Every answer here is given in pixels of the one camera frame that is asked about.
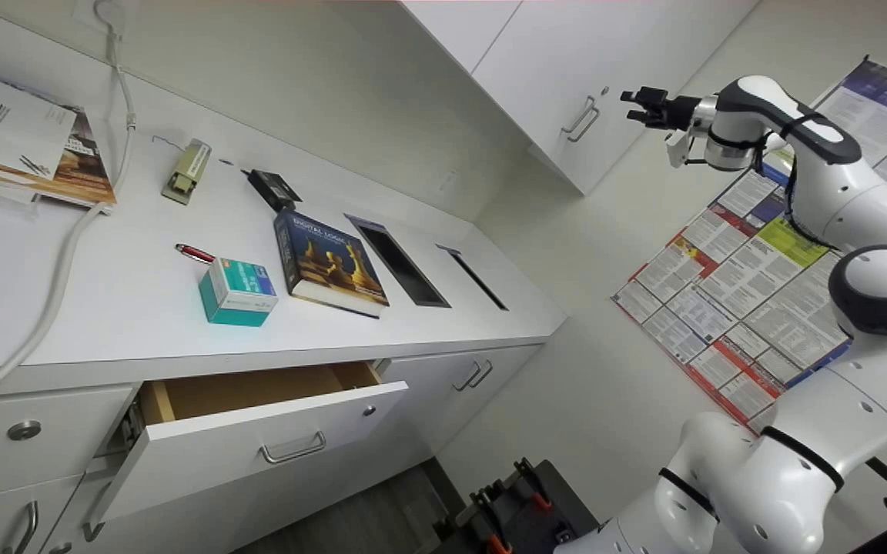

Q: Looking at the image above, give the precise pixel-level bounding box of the red-bordered wall poster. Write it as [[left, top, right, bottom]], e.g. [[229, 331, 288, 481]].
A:
[[609, 166, 887, 444]]

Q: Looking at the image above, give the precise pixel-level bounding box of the black floor case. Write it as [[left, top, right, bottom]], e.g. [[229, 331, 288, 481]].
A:
[[503, 460, 603, 548]]

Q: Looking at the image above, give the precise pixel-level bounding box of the dark blue cover book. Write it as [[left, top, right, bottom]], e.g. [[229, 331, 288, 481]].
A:
[[271, 206, 393, 322]]

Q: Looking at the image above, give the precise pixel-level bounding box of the orange-handled clamp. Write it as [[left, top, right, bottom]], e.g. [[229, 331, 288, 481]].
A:
[[463, 489, 519, 554], [512, 460, 560, 518]]

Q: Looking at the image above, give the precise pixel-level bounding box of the red pen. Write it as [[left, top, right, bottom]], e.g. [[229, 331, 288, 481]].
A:
[[173, 240, 220, 267]]

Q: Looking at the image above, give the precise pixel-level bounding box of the beige stapler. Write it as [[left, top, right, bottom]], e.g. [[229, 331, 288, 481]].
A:
[[160, 136, 216, 210]]

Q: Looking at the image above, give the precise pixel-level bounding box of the silver base cabinet handle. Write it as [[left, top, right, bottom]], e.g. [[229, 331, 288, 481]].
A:
[[463, 360, 498, 397], [451, 356, 488, 394], [81, 475, 123, 544], [0, 498, 44, 554]]

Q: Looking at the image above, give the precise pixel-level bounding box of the white overhead cabinet door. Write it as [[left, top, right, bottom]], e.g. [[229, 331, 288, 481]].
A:
[[397, 0, 523, 73], [472, 0, 692, 166], [544, 0, 763, 193]]

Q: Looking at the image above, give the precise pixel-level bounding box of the white thick cable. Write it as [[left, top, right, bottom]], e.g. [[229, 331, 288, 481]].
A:
[[0, 0, 144, 427]]

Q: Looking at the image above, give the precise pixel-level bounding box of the silver overhead door handle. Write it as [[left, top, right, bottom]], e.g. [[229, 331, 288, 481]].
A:
[[569, 98, 609, 149], [559, 94, 601, 142]]

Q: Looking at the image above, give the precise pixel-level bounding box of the silver drawer handle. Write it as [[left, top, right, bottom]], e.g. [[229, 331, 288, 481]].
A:
[[257, 427, 329, 470]]

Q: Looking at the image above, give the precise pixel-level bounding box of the white booklet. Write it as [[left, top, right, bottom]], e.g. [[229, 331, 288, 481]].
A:
[[0, 61, 81, 181]]

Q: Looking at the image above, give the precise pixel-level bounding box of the round silver lock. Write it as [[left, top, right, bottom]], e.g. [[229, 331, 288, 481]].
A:
[[5, 416, 45, 445]]

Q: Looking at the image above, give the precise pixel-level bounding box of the white base cabinet front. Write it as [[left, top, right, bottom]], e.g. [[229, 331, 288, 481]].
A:
[[376, 342, 548, 485]]

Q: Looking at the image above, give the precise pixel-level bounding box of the open white wooden drawer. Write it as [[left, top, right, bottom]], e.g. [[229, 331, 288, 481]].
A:
[[83, 360, 413, 525]]

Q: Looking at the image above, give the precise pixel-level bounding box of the teal white cardboard box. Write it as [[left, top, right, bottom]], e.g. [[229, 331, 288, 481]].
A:
[[194, 255, 284, 331]]

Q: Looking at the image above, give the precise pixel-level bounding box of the black flat device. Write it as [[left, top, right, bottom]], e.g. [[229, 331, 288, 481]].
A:
[[240, 166, 305, 214]]

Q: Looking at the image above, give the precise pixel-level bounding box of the white drawer front with lock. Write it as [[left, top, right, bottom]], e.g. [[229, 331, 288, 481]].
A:
[[0, 383, 144, 505]]

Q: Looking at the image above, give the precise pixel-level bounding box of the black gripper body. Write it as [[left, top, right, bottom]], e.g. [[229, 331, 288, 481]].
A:
[[665, 92, 717, 136]]

